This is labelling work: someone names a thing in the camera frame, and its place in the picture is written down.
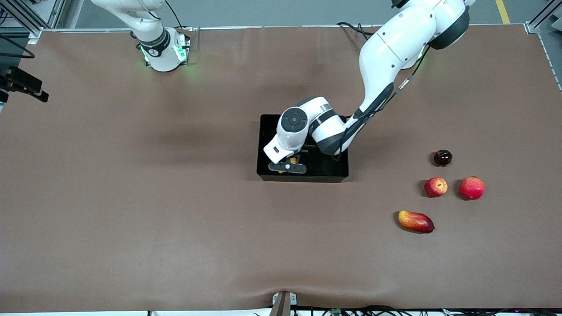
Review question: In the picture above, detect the grey metal clamp bracket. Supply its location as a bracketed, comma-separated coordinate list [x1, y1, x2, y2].
[270, 291, 298, 316]

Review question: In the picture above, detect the black base cable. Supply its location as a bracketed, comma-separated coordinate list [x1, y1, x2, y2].
[336, 22, 379, 44]
[165, 0, 195, 32]

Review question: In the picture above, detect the aluminium frame post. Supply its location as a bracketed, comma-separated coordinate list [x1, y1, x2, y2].
[0, 0, 67, 45]
[525, 7, 562, 35]

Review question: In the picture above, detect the red yellow apple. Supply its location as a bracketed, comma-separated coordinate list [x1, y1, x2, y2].
[424, 177, 448, 198]

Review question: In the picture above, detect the red yellow mango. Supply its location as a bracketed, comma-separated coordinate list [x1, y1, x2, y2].
[398, 210, 435, 234]

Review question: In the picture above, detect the black plastic box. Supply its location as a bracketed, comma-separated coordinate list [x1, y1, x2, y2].
[256, 114, 349, 183]

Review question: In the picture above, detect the yellow banana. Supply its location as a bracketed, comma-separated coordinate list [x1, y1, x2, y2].
[278, 157, 300, 175]

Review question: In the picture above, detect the yellow floor tape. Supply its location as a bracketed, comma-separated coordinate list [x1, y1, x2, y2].
[495, 0, 512, 25]

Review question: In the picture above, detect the brown table cloth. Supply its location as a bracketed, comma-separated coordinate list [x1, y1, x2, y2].
[0, 24, 562, 313]

